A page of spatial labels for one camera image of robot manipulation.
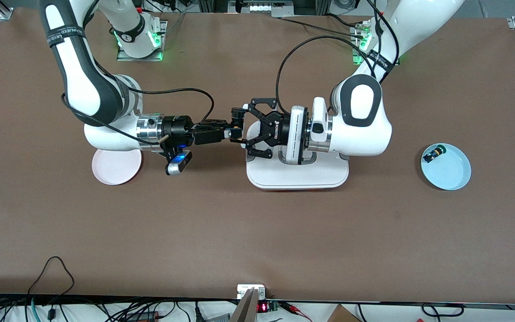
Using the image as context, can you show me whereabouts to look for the pink round plate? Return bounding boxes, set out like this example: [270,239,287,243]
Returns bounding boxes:
[93,148,143,186]

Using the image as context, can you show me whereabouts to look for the small white box device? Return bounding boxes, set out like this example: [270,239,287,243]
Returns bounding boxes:
[237,284,266,299]

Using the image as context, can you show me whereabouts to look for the white lidded container grey latches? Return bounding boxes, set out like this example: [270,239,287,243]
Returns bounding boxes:
[245,123,350,191]

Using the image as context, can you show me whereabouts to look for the red clip leads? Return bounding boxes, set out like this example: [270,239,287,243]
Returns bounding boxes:
[282,302,312,322]

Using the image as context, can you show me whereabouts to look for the black looped cable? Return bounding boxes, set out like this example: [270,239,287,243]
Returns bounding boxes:
[27,256,76,298]

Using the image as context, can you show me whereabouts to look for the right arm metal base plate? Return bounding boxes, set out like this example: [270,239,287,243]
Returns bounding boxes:
[117,20,169,62]

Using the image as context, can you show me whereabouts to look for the green push button switch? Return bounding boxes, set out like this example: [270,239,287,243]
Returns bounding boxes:
[423,144,447,163]

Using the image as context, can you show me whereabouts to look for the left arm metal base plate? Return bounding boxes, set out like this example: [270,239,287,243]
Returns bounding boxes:
[350,22,401,66]

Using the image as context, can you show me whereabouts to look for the brown cardboard piece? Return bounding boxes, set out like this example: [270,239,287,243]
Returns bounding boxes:
[328,304,361,322]

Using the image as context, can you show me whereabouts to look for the light blue round plate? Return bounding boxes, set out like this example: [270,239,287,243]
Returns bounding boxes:
[421,143,472,191]

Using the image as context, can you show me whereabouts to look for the black cable across table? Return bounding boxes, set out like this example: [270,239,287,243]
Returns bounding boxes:
[279,13,367,40]

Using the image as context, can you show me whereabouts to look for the brown wooden stick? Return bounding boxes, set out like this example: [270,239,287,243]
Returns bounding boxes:
[231,288,259,322]

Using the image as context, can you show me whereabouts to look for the black table edge rail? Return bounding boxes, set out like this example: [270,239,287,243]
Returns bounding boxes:
[0,293,515,311]

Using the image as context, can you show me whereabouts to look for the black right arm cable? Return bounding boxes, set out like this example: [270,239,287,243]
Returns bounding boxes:
[61,87,215,146]

